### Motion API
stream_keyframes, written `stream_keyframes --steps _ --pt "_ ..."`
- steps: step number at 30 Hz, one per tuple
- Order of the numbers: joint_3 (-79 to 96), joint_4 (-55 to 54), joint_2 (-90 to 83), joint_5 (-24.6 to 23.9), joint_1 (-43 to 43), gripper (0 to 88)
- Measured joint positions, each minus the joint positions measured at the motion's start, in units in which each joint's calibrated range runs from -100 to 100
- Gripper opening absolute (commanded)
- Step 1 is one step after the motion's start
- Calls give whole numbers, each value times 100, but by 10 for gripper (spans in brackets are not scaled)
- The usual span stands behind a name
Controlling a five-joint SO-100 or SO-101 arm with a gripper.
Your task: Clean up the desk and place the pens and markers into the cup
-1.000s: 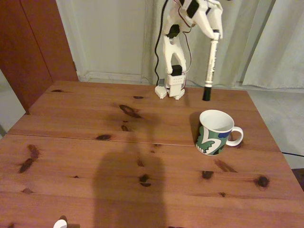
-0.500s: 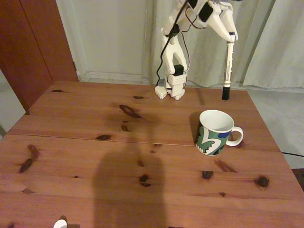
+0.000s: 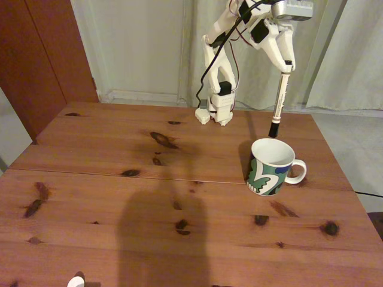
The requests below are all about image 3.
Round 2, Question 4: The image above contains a white Pentel whiteboard marker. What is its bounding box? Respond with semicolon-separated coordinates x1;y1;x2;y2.
268;72;291;139

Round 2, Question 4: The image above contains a white curtain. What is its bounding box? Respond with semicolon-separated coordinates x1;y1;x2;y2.
178;0;383;112

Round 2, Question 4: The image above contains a white mug green pattern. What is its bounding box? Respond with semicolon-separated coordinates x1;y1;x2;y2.
245;138;308;197

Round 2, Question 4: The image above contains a brown wooden cabinet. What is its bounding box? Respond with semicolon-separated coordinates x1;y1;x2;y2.
0;0;100;145

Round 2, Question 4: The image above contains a white round disc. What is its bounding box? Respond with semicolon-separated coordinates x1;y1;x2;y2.
66;276;86;287

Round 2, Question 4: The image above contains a silver gripper camera box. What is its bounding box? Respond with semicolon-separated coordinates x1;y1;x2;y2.
270;0;315;23

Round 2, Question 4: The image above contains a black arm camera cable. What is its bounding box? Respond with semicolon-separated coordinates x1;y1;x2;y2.
195;0;272;110

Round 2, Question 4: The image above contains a black floor cable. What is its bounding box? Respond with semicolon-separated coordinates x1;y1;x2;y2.
354;190;383;199

